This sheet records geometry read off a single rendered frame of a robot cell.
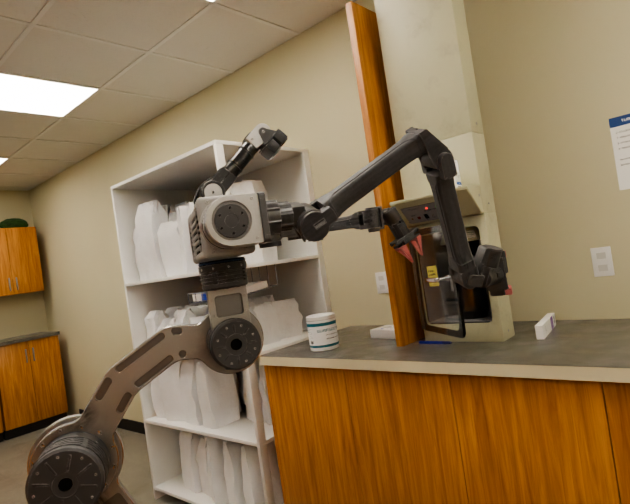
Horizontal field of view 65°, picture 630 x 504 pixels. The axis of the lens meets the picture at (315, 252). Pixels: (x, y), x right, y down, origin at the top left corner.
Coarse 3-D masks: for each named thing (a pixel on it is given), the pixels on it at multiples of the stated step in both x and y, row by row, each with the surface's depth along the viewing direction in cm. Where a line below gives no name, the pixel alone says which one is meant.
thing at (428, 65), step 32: (384, 0) 198; (416, 0) 188; (448, 0) 180; (384, 32) 199; (416, 32) 190; (448, 32) 181; (384, 64) 200; (416, 64) 191; (448, 64) 182; (416, 96) 192; (448, 96) 183; (448, 128) 184; (480, 128) 185
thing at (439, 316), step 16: (432, 240) 180; (416, 256) 194; (432, 256) 181; (448, 272) 172; (432, 288) 185; (448, 288) 173; (432, 304) 187; (448, 304) 175; (432, 320) 188; (448, 320) 176; (464, 336) 168
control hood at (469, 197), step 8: (456, 192) 173; (464, 192) 172; (472, 192) 173; (480, 192) 178; (400, 200) 188; (408, 200) 185; (416, 200) 183; (424, 200) 182; (432, 200) 180; (464, 200) 175; (472, 200) 173; (480, 200) 177; (400, 208) 190; (464, 208) 178; (472, 208) 176; (480, 208) 176; (408, 224) 196; (416, 224) 194
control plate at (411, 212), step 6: (426, 204) 183; (432, 204) 182; (402, 210) 190; (408, 210) 189; (414, 210) 188; (420, 210) 187; (426, 210) 185; (432, 210) 184; (408, 216) 192; (414, 216) 190; (420, 216) 189; (432, 216) 187; (414, 222) 193
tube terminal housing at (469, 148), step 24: (456, 144) 183; (480, 144) 183; (408, 168) 197; (480, 168) 180; (408, 192) 198; (480, 216) 179; (504, 312) 181; (432, 336) 196; (480, 336) 183; (504, 336) 178
